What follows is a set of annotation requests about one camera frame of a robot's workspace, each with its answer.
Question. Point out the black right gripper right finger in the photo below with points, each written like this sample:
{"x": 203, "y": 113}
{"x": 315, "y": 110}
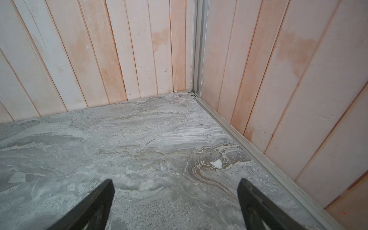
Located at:
{"x": 260, "y": 212}

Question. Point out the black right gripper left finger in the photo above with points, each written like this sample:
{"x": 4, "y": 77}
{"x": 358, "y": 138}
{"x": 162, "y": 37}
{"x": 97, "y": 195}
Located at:
{"x": 91, "y": 213}

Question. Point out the aluminium frame rails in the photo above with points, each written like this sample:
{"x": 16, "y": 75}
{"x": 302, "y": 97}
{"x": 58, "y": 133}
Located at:
{"x": 326, "y": 221}

